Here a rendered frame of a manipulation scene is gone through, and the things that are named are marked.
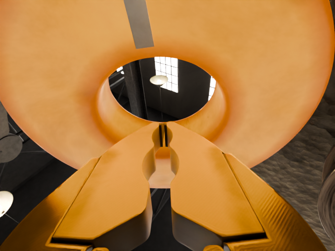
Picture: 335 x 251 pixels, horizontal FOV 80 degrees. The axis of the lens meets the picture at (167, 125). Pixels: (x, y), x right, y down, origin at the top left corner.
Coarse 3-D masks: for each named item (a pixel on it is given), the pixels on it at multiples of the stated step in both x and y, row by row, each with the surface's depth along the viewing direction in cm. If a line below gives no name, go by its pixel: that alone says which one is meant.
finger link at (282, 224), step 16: (240, 176) 8; (256, 176) 8; (256, 192) 7; (272, 192) 7; (256, 208) 7; (272, 208) 6; (288, 208) 6; (272, 224) 6; (288, 224) 6; (304, 224) 6; (240, 240) 6; (256, 240) 6; (272, 240) 6; (288, 240) 6; (304, 240) 6; (320, 240) 6
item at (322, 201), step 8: (328, 176) 32; (328, 184) 33; (320, 192) 34; (328, 192) 33; (320, 200) 35; (328, 200) 34; (320, 208) 36; (328, 208) 35; (320, 216) 38; (328, 216) 36; (328, 224) 38; (328, 232) 39
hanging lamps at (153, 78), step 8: (152, 80) 672; (160, 80) 684; (0, 192) 389; (8, 192) 388; (0, 200) 388; (8, 200) 386; (0, 208) 375; (8, 208) 365; (0, 216) 354; (8, 216) 398
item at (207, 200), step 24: (168, 144) 12; (192, 144) 10; (192, 168) 8; (216, 168) 8; (192, 192) 7; (216, 192) 7; (240, 192) 7; (192, 216) 6; (216, 216) 6; (240, 216) 6; (192, 240) 7; (216, 240) 6
